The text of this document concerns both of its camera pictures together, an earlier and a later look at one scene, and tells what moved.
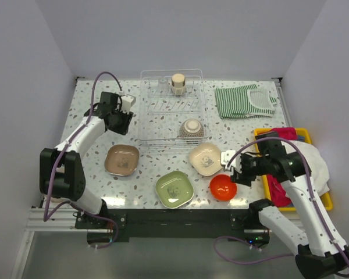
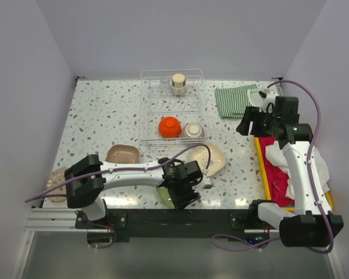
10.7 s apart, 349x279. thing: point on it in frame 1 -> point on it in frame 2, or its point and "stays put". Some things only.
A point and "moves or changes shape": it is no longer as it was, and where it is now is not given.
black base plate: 117,225 stays put
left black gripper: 123,128 -> 181,201
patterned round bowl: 192,128 moves or changes shape
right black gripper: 243,176 -> 252,114
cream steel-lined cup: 178,85 stays put
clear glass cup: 163,86 stays put
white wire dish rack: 173,113 stays put
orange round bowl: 221,188 -> 170,127
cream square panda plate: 206,158 stays put
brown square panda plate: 122,159 stays put
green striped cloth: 245,102 stays put
